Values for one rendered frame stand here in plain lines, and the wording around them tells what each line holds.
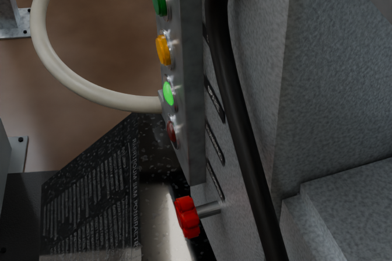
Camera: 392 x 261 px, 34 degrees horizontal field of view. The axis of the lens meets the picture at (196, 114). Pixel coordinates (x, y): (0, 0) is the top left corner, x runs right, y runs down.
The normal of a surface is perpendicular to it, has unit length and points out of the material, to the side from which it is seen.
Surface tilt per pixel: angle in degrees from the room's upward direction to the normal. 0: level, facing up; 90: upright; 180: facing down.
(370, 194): 4
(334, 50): 90
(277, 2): 90
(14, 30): 0
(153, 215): 0
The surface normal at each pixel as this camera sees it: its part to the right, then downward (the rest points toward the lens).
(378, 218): -0.05, -0.73
